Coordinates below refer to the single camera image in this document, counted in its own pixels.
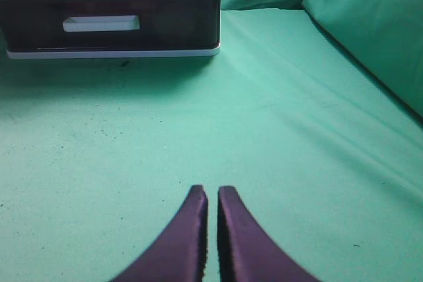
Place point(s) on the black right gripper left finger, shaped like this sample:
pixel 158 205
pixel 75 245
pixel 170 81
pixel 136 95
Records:
pixel 179 253

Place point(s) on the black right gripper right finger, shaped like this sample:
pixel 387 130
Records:
pixel 245 251

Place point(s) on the dark translucent bottom drawer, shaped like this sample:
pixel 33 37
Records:
pixel 37 25

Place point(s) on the green cloth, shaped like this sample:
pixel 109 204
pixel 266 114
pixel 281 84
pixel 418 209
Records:
pixel 98 154

